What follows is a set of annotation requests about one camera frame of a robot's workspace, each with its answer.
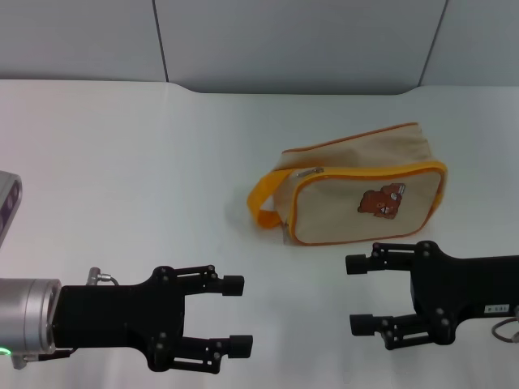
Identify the silver zipper pull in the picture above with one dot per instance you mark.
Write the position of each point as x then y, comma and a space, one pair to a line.
310, 172

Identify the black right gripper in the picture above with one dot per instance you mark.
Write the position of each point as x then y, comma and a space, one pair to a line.
466, 283

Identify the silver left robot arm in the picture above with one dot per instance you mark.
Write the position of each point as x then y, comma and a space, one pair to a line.
28, 316

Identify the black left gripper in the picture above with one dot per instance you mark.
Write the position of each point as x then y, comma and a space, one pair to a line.
113, 316

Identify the beige bag with orange trim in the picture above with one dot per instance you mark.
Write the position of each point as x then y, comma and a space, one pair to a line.
344, 210

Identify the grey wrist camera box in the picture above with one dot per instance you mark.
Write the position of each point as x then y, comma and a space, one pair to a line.
8, 202

